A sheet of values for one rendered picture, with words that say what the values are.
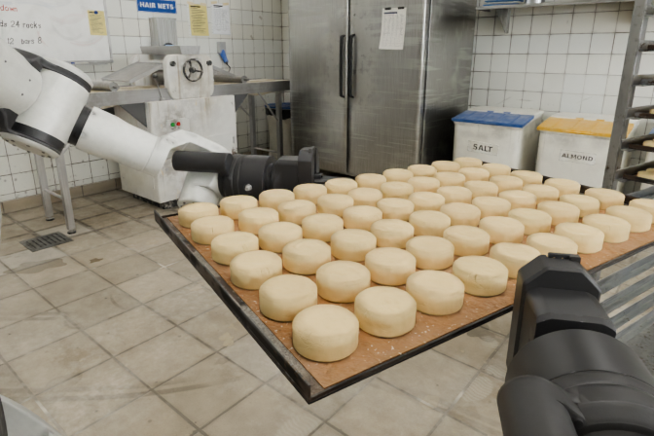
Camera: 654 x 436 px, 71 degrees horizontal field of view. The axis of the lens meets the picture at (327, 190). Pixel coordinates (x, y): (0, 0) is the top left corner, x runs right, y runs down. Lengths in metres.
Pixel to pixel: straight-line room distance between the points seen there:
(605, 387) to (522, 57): 4.05
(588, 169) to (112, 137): 3.17
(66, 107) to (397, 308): 0.56
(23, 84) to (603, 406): 0.70
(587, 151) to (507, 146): 0.53
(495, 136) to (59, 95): 3.26
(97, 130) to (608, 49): 3.78
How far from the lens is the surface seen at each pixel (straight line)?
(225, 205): 0.62
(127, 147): 0.79
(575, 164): 3.57
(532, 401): 0.27
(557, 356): 0.33
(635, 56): 1.55
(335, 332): 0.35
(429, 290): 0.41
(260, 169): 0.76
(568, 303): 0.38
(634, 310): 2.05
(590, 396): 0.30
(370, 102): 3.88
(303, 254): 0.46
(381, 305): 0.38
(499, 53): 4.36
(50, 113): 0.76
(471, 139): 3.77
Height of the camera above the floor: 1.22
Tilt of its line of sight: 17 degrees down
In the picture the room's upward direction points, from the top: straight up
